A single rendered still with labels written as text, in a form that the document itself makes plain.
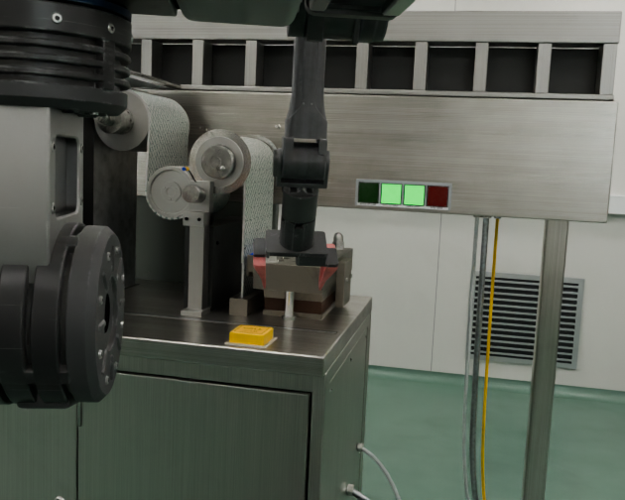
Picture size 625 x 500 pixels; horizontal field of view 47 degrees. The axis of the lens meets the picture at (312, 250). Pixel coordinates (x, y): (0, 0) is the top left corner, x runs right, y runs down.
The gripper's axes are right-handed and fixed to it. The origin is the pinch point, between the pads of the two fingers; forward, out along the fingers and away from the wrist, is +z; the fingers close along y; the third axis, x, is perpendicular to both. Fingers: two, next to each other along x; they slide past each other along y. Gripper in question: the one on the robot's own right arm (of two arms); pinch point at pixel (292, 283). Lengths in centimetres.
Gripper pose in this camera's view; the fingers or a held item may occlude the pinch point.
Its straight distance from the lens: 127.2
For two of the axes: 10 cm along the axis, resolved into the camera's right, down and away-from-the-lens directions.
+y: -9.9, -0.3, -1.0
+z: -0.9, 8.0, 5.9
